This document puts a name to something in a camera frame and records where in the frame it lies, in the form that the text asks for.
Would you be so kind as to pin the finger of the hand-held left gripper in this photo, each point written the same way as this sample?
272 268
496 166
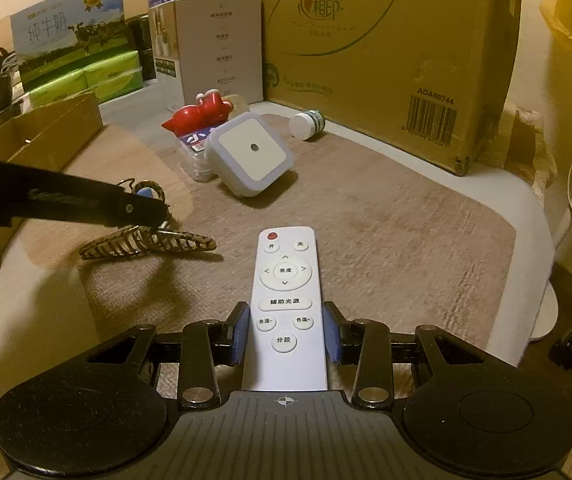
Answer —
65 200

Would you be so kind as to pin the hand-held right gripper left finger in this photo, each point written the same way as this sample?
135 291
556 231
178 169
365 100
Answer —
238 332

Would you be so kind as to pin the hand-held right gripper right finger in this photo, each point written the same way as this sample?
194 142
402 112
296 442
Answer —
333 332

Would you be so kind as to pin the white remote control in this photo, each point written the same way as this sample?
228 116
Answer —
286 285

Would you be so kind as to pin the shallow cardboard tray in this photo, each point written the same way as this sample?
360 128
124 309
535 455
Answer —
50 130

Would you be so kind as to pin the leopard print hair claw clip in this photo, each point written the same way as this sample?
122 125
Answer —
175 242

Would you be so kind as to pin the clear plastic box blue label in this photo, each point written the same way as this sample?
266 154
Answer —
194 155

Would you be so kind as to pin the red and white cat figurine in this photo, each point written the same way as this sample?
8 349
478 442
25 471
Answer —
198 112

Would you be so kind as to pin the white square night light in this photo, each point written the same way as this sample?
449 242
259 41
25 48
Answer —
251 152

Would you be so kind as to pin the brown mat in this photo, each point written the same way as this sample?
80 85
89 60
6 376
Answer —
391 240

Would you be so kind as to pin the green tissue pack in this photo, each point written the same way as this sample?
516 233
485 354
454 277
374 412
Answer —
58 87
113 77

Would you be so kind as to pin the milk box with cow picture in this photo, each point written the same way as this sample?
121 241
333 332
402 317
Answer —
70 35

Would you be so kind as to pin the black box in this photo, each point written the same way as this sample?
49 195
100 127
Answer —
140 45

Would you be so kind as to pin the small white bottle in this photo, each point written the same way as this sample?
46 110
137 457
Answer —
306 125

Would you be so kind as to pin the white floor stand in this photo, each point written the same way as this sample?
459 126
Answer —
546 305

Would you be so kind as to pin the white product box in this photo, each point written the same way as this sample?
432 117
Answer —
215 45

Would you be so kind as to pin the beige patterned cloth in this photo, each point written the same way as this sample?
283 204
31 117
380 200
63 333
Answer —
526 145

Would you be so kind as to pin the large brown cardboard box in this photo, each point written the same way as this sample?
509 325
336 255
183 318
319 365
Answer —
381 60

